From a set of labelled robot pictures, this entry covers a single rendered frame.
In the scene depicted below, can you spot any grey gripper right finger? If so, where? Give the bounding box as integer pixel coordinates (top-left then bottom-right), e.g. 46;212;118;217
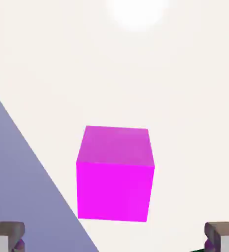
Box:
204;221;229;252

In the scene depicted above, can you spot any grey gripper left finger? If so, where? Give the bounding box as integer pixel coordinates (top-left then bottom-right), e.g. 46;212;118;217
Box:
0;221;26;252

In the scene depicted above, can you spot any small magenta cube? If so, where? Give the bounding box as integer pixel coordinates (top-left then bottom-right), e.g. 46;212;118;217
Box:
76;125;156;223

